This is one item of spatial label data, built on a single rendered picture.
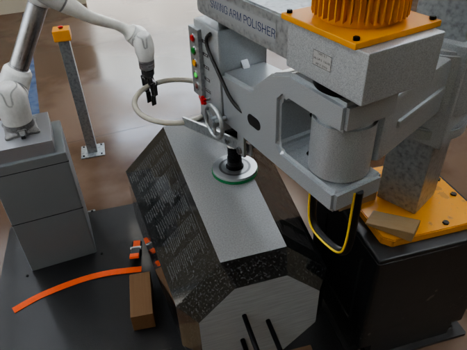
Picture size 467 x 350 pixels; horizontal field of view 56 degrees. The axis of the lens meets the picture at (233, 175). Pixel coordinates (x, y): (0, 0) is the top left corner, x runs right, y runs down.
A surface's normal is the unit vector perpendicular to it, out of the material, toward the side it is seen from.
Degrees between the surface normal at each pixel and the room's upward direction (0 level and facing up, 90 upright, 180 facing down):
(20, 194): 90
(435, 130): 90
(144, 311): 0
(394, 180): 90
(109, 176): 0
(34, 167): 90
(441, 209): 0
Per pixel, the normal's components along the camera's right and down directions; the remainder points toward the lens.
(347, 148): -0.07, 0.60
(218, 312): 0.28, 0.57
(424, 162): -0.70, 0.44
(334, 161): -0.38, 0.56
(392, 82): 0.50, 0.50
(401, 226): -0.19, -0.85
